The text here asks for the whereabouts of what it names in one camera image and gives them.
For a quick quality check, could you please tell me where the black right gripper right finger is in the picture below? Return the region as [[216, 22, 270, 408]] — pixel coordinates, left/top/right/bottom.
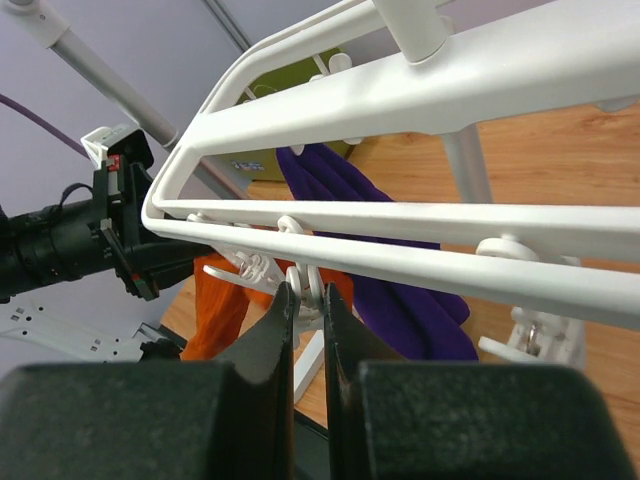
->
[[324, 286, 635, 479]]

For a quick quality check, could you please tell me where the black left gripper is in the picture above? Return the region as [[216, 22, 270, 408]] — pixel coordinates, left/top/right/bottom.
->
[[93, 147, 210, 300]]

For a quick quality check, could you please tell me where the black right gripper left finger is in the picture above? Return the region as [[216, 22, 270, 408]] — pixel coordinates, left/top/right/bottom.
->
[[1, 284, 295, 479]]

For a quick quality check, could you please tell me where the purple cloth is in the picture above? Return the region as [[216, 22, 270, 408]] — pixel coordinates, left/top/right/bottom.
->
[[274, 143, 481, 362]]

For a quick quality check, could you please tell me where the white clip sock hanger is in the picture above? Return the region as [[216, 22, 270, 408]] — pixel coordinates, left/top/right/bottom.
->
[[142, 1, 639, 363]]

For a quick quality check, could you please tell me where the green plastic laundry basket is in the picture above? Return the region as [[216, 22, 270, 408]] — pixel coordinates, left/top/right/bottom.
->
[[227, 47, 364, 184]]

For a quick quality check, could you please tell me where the white and grey drying rack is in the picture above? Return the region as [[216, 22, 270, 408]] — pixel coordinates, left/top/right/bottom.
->
[[0, 0, 494, 401]]

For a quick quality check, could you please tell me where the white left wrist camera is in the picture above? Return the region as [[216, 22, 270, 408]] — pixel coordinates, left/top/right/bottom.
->
[[80, 124, 154, 170]]

